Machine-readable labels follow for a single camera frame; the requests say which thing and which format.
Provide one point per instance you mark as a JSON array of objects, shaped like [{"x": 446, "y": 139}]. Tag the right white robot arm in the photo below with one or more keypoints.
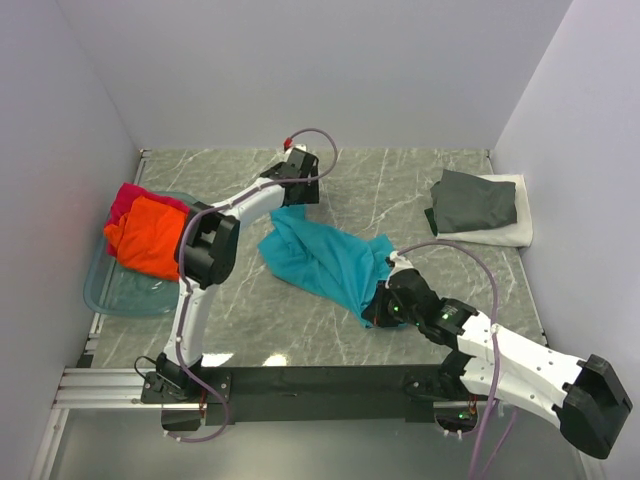
[{"x": 583, "y": 398}]

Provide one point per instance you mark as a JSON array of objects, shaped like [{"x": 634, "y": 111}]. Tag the translucent blue plastic basin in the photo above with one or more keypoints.
[{"x": 131, "y": 294}]

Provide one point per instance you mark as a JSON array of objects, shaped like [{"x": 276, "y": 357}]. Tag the teal t-shirt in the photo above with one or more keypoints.
[{"x": 326, "y": 261}]

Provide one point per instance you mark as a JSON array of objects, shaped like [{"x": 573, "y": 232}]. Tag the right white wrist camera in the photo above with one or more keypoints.
[{"x": 398, "y": 262}]

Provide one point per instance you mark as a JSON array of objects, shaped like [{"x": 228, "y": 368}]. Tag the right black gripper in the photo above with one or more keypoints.
[{"x": 375, "y": 312}]

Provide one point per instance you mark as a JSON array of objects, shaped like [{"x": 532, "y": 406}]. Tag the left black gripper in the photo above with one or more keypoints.
[{"x": 310, "y": 194}]

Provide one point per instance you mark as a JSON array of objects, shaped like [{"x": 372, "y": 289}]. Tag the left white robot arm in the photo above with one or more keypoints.
[{"x": 206, "y": 255}]

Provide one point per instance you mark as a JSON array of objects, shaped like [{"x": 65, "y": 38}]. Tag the magenta t-shirt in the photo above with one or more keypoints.
[{"x": 129, "y": 192}]

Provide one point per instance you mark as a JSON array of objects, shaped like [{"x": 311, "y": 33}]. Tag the folded white t-shirt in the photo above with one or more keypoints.
[{"x": 516, "y": 235}]

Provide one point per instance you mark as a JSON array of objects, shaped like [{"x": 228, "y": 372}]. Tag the folded dark grey t-shirt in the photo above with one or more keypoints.
[{"x": 466, "y": 203}]

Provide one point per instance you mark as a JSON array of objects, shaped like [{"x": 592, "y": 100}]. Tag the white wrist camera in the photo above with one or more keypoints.
[
  {"x": 398, "y": 262},
  {"x": 289, "y": 144}
]

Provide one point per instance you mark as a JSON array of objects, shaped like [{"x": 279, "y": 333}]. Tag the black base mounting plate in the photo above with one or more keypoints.
[{"x": 255, "y": 394}]

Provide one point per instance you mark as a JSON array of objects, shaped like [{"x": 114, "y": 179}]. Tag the orange t-shirt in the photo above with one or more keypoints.
[{"x": 145, "y": 238}]

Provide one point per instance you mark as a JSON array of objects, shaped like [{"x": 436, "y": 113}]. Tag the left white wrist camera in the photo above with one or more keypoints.
[{"x": 289, "y": 144}]

